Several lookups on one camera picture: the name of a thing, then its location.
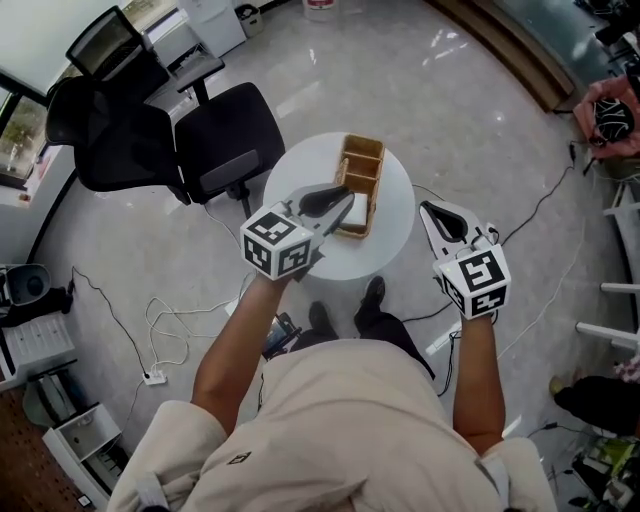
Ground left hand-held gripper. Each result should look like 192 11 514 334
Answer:
239 182 357 281

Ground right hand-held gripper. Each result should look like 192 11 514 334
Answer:
418 201 512 320

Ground woven wicker organizer box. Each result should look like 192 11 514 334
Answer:
332 133 386 240

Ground person's left forearm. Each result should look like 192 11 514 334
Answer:
190 272 294 436

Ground person's right forearm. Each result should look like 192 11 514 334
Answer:
452 312 506 456

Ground white tissue stack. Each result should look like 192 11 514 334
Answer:
342 193 374 226

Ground white cabinet shelf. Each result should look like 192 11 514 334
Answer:
42 402 126 496

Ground round white side table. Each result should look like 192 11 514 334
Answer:
262 130 416 282

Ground person's right black shoe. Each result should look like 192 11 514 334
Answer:
360 275 386 316

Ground person's black shoe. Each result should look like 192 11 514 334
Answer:
308 300 339 341
360 275 386 316

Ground person's left black shoe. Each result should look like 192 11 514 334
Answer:
308 300 339 341

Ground black mesh office chair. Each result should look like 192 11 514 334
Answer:
47 4 287 221

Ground person's black trousers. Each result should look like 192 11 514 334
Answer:
294 309 436 381

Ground black handheld screen device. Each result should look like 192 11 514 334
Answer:
262 312 304 359

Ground white metal shelf rack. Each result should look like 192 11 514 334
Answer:
602 174 640 221

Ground black patterned cushion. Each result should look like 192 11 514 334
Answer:
589 97 636 144

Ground wooden step platform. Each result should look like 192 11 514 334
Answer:
424 0 576 112

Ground pink armchair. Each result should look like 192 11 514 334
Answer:
573 74 640 161

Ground large clear water jug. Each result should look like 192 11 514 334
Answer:
302 0 341 24

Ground small grey waste bin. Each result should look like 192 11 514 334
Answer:
234 3 265 37

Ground white water dispenser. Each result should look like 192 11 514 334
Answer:
177 0 248 59

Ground person's beige shirt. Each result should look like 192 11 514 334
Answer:
107 337 559 512

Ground grey round-top appliance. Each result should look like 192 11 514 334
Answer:
0 263 51 307

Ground white slotted tray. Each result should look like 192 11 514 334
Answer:
0 314 79 391

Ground brown perforated board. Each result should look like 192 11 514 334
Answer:
0 387 101 512

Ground black cable with adapter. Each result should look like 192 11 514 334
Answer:
494 142 579 246

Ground long white cable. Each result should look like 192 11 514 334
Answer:
497 214 589 359

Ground white table frame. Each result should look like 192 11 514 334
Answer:
574 239 640 351

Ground coiled white cable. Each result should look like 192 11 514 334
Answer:
145 297 241 376

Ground thin black floor cable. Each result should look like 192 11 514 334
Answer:
67 266 151 377

